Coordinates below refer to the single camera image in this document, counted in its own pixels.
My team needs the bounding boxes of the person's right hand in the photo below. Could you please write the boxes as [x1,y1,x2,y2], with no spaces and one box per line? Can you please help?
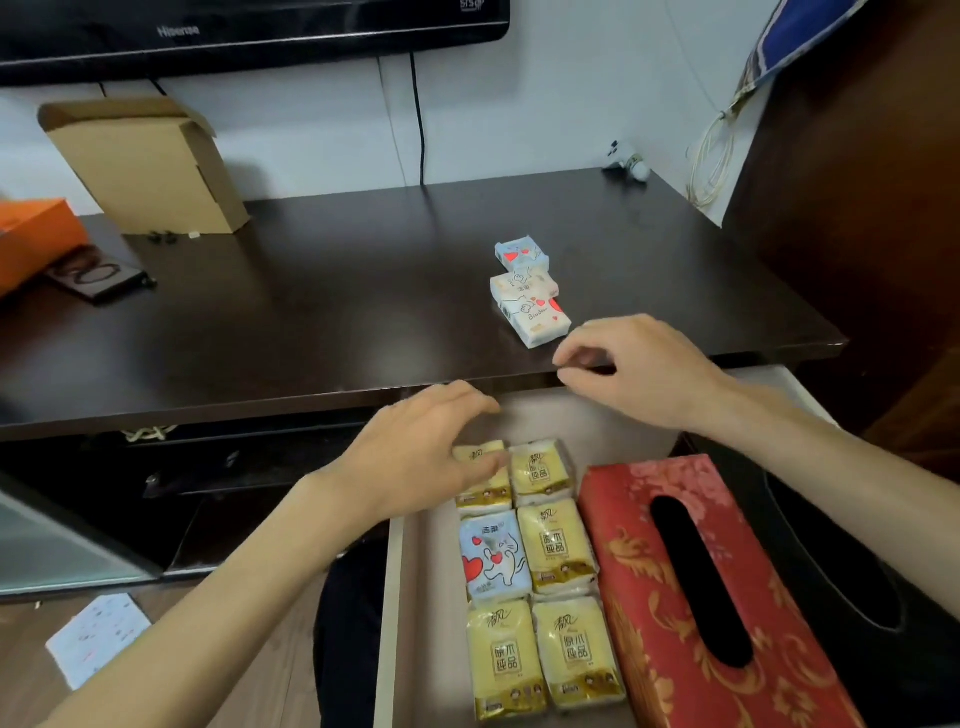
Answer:
[552,313,741,437]

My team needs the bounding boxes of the person's left hand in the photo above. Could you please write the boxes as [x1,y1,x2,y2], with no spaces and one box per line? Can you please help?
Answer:
[309,380,513,537]

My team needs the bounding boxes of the person's right forearm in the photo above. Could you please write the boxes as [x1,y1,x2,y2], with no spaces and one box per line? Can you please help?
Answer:
[703,384,960,621]

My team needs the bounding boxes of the person's left forearm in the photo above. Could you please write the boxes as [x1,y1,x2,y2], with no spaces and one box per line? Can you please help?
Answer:
[37,468,391,728]

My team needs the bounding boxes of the yellow tissue packet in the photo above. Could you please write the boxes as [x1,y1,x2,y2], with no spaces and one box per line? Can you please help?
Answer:
[452,440,514,518]
[466,598,551,723]
[508,438,576,508]
[516,498,600,598]
[531,594,628,711]

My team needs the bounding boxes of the white heart tissue packet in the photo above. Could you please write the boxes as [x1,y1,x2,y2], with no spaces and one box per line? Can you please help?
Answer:
[501,297,573,350]

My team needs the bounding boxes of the blue cat tissue packet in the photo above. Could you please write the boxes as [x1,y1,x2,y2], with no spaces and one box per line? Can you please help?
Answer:
[458,510,534,608]

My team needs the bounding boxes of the cream tissue packet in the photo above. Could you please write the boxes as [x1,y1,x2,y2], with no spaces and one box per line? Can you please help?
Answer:
[490,268,561,309]

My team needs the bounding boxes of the light wooden drawer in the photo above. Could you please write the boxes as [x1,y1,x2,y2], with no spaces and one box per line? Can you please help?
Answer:
[373,365,841,728]

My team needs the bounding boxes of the blue heart tissue packet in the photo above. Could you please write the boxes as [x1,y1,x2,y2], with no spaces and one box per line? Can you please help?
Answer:
[495,235,551,275]

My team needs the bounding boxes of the person's black trouser leg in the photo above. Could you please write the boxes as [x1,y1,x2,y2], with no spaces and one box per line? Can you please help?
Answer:
[312,523,392,728]

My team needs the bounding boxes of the red floral tissue box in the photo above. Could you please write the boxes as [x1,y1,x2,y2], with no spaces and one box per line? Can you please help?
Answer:
[576,454,868,728]

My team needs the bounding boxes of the small white figurine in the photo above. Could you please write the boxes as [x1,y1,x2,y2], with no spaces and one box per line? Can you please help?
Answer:
[602,138,652,183]

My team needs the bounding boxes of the dark wooden television stand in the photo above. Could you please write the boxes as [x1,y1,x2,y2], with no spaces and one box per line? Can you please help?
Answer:
[0,166,851,601]

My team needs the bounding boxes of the brown wooden cabinet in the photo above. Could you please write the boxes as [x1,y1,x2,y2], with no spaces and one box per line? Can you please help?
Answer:
[722,0,960,483]

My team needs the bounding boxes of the blue striped cloth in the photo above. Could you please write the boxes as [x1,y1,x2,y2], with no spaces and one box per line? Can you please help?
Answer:
[731,0,871,106]

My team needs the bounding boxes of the white paper sheet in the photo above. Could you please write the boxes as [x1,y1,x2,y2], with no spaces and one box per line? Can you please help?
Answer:
[45,592,154,692]

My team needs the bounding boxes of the black tissue box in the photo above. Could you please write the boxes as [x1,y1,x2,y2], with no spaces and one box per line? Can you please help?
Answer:
[684,433,960,728]

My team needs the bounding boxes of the black wallet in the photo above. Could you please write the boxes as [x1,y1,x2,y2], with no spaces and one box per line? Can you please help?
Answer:
[45,245,158,304]

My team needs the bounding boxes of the brown cardboard box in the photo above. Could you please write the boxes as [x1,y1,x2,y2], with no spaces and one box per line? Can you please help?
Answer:
[37,96,252,236]

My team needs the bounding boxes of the orange box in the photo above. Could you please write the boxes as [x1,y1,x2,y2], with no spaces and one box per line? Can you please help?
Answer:
[0,198,91,299]

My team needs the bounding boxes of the black television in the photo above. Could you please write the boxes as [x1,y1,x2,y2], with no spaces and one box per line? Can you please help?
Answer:
[0,0,512,88]

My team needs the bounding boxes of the coiled white cable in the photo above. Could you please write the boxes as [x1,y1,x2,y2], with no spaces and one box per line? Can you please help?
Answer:
[685,107,741,210]

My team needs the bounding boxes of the black power cable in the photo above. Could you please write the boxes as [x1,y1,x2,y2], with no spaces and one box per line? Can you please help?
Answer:
[408,52,428,187]

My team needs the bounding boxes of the thin white cable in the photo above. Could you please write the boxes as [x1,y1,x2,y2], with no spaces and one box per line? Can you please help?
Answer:
[376,58,409,187]

